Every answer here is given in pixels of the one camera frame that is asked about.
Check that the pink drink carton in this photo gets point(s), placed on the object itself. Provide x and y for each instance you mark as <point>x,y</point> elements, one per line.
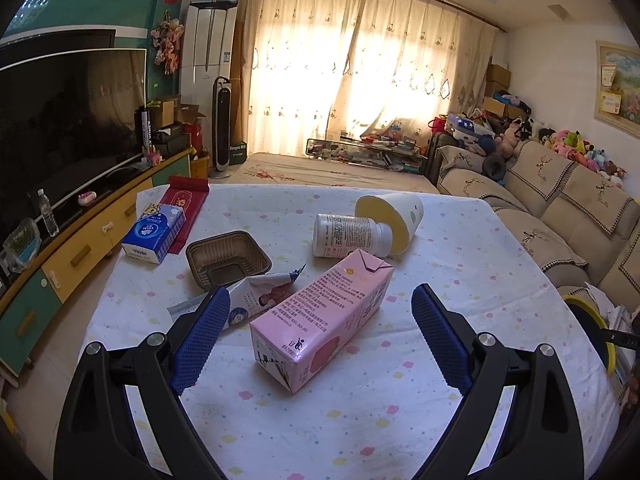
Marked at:
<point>320,320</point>

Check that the large curved television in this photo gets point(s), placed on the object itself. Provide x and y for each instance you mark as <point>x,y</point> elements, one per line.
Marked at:
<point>65,130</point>

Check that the clear water bottle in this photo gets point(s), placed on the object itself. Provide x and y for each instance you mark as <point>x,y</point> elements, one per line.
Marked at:
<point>48,212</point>

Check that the glass coffee table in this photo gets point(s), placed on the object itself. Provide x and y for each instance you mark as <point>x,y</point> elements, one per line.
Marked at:
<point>370,152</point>

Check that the dark round cushion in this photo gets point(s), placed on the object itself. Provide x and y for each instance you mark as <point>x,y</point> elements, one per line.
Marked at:
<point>496,166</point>

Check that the black tower fan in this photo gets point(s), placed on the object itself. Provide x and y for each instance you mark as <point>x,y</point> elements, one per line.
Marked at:
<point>221,125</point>

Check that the black flat television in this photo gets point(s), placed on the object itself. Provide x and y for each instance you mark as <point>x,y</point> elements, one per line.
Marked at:
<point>55,42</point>

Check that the pile of plush toys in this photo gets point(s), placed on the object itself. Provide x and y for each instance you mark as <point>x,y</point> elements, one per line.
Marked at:
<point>582,152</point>

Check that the green box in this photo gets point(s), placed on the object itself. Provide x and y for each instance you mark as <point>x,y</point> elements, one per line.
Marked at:
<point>237,152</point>

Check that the cream patterned curtains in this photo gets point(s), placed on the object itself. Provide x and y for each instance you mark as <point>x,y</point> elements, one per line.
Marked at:
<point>360,65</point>

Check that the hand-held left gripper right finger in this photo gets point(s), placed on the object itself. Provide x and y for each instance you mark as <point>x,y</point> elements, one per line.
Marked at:
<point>442,337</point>

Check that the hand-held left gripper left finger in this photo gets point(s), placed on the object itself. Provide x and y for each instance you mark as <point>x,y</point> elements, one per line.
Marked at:
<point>200,340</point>

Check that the black device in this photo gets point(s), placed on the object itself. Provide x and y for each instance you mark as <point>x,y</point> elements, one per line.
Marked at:
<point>169,140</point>

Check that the pale yellow paper cup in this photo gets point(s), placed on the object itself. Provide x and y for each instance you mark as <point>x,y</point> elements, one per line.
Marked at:
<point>395,220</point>

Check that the star patterned bag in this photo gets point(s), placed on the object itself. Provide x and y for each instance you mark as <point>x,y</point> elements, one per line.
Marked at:
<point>467,127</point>

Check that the white standing air conditioner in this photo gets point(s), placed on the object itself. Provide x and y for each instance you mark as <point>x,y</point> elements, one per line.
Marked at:
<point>207,65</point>

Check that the black bin with yellow rim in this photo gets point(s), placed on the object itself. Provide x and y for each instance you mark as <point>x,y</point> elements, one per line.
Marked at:
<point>592,327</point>

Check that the hanging flower decoration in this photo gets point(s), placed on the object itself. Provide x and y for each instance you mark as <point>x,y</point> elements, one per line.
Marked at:
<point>169,42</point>

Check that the brown plastic tray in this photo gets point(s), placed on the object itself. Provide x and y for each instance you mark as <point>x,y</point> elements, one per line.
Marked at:
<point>227,257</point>

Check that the yellow and green television cabinet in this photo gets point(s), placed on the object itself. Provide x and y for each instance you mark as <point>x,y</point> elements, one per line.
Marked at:
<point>75,255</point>

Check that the cardboard box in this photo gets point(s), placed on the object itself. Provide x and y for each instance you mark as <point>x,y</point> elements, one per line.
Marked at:
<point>167,110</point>

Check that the framed wall picture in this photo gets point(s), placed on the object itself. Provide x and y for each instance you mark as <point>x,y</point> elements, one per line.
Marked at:
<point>619,82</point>

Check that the beige sofa with covers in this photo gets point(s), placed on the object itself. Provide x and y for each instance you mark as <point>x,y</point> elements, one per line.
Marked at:
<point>560,200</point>

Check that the stack of cardboard boxes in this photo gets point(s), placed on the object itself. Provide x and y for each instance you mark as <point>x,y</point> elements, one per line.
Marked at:
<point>497,80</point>

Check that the red paper packet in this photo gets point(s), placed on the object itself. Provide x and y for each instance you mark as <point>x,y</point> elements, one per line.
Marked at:
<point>187,200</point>

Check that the blue tissue pack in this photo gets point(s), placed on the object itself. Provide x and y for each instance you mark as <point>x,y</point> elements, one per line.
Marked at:
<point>152,232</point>

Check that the dotted white tablecloth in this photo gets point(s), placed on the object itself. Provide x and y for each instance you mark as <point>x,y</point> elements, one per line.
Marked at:
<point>350,430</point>

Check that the crumpled white tube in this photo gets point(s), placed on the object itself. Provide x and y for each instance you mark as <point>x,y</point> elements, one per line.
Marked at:
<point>265,295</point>

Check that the black tall box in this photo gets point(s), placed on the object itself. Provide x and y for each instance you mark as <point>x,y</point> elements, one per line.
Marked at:
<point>145,130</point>

